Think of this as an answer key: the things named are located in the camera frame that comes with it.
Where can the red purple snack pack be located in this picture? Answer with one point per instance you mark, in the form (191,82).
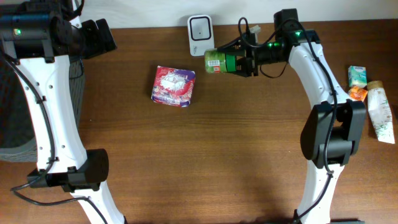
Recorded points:
(173,86)

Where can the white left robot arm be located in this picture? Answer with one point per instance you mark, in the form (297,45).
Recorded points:
(39,42)

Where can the white barcode scanner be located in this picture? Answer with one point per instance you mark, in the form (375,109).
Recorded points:
(200,34)

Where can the small orange box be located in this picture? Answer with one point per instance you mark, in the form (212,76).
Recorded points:
(358,94)

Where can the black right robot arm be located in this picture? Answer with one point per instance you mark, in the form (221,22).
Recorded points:
(333,130)

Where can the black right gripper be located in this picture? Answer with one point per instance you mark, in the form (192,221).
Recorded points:
(253,62)

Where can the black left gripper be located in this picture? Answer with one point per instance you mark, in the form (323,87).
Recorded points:
(98,46)

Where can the green lid jar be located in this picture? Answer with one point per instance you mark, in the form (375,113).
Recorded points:
(219,62)

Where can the small green tissue pack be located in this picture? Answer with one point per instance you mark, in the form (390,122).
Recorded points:
(357,76)

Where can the grey plastic basket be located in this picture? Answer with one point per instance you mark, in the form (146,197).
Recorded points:
(18,142)

